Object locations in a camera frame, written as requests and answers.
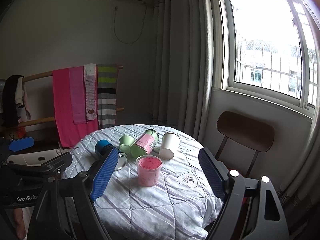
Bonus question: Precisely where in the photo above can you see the grey curtain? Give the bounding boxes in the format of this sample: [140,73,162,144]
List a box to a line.
[149,0,218,141]

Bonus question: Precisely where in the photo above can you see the white low cabinet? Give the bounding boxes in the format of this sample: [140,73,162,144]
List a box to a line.
[7,148,70,166]

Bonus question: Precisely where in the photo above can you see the pink plastic cup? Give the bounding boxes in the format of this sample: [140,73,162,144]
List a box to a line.
[136,155,162,187]

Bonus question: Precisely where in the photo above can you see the brown wooden chair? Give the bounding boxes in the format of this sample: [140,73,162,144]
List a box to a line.
[215,111,275,176]

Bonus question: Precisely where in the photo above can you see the knitted pink white scarf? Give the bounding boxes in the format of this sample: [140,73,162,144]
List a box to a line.
[84,63,97,121]

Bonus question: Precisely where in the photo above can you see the white paper cup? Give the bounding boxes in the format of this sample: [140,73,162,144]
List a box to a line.
[159,132,181,160]

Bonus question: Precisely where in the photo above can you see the hanging dark clothes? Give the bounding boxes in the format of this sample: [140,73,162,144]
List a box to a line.
[2,75,31,129]

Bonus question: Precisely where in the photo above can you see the striped grey green scarf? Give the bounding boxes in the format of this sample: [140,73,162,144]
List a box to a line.
[97,64,118,129]

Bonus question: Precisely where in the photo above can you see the green pink labelled can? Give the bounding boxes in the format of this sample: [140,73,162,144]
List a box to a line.
[130,129,159,159]

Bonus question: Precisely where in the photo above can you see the thin wall cable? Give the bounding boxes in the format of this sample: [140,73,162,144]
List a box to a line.
[113,3,148,45]

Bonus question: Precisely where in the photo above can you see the white striped quilted table cover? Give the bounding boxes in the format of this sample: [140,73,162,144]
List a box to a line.
[61,123,225,240]

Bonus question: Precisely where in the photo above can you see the wooden towel rack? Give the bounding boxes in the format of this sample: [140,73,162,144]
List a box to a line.
[23,64,119,121]

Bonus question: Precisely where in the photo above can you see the person's hand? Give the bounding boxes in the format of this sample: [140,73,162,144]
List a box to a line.
[13,209,27,240]

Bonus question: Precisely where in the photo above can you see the white framed window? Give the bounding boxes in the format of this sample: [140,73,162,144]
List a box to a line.
[219,0,319,117]

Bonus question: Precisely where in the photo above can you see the hot pink towel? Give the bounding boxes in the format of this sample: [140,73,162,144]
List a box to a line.
[53,68,98,148]

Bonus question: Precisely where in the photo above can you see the light pink towel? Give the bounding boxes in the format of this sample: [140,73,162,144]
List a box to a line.
[69,67,86,125]

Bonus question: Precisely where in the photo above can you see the blue black metal can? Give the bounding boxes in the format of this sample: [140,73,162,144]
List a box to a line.
[95,140,127,171]

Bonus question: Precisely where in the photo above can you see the small green paper cup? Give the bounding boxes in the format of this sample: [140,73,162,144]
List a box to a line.
[119,135,136,154]

